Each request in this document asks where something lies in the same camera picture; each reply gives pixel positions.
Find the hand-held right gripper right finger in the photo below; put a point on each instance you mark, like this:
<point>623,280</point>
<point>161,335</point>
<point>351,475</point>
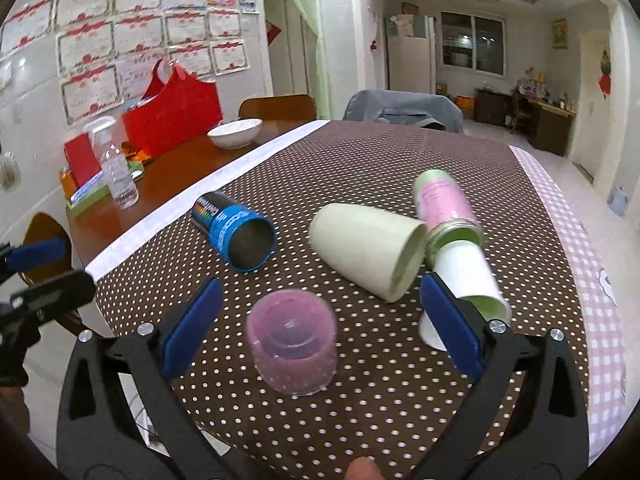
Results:
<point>450,325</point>

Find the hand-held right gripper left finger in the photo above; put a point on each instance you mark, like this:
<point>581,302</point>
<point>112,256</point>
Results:
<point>192,327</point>

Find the green tray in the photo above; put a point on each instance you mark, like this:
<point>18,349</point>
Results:
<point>95,197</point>

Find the pink and green can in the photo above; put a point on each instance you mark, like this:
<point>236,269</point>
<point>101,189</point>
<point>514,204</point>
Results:
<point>445,205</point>

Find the wooden chair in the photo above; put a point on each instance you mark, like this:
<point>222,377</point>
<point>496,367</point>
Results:
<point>42,232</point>
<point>277,107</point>

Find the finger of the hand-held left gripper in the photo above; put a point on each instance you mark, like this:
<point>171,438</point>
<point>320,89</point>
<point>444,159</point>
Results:
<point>37,255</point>
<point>55,290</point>

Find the red box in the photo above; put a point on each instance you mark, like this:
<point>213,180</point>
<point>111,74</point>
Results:
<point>80,160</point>

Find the red wall decoration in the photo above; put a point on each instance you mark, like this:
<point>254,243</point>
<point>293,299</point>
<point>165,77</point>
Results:
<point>605,77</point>

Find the wall of framed certificates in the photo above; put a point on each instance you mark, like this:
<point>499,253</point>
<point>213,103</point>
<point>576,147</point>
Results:
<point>85,45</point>

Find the white wall socket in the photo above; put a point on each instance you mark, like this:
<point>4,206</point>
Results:
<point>7,170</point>

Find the window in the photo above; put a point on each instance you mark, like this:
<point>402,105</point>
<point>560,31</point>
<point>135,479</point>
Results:
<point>472,42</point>

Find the person's right hand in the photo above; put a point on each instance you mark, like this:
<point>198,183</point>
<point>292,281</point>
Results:
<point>363,471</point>

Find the green curtain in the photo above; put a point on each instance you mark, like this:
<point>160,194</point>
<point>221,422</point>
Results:
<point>306,35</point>

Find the pink checked tablecloth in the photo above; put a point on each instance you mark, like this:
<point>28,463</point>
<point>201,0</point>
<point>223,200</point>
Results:
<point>575,240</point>

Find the cream paper cup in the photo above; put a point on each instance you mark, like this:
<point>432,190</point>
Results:
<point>367,250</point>

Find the white bowl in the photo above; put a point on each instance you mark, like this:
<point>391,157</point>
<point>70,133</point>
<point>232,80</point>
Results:
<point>235,132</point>

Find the wooden chair back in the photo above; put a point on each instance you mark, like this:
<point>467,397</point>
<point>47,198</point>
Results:
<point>277,107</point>

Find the grey covered chair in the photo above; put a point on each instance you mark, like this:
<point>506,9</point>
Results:
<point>405,107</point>

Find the dark wooden cabinet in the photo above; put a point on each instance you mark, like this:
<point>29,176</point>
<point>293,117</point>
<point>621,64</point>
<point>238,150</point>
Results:
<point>492,106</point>

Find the wooden desk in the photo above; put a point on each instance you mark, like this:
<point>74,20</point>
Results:
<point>547,122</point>

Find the red bag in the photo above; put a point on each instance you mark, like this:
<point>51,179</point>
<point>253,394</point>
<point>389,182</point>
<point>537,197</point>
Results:
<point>172,112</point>

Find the framed wall picture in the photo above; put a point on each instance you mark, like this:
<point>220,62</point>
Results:
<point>560,33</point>

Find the white paper cup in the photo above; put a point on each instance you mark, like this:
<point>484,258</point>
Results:
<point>470,270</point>

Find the brown polka dot tablecloth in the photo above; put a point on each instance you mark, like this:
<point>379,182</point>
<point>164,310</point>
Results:
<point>350,170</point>

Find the white refrigerator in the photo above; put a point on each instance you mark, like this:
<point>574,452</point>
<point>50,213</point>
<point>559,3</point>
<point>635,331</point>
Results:
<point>410,55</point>

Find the blue and black can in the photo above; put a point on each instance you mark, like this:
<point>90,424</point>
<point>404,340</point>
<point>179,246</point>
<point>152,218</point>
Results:
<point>235,232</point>

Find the pink translucent cup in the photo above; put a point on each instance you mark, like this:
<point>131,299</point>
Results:
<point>292,342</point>

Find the clear plastic water bottle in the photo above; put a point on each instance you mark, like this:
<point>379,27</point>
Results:
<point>114,167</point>

